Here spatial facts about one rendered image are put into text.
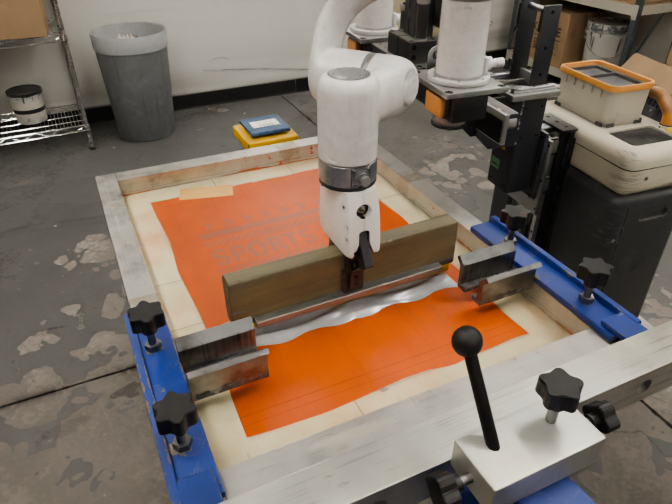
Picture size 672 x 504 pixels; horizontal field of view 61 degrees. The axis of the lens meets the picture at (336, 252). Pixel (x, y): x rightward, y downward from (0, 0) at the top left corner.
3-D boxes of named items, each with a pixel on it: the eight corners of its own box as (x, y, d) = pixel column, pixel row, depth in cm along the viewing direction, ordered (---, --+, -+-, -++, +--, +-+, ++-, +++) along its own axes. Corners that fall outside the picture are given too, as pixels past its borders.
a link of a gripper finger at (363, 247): (379, 258, 73) (367, 274, 78) (357, 206, 75) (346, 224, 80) (371, 260, 72) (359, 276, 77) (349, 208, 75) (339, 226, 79)
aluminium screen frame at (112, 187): (99, 193, 115) (94, 176, 113) (358, 143, 136) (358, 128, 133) (193, 539, 56) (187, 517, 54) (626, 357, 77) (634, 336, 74)
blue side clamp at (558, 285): (465, 255, 99) (470, 221, 95) (489, 249, 100) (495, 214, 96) (600, 371, 76) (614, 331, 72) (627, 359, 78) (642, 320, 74)
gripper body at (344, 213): (392, 179, 71) (388, 253, 77) (355, 148, 79) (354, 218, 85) (338, 192, 68) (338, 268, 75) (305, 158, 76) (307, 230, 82)
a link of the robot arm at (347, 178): (393, 165, 70) (392, 186, 71) (360, 139, 76) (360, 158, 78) (338, 178, 67) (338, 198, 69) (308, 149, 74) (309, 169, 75)
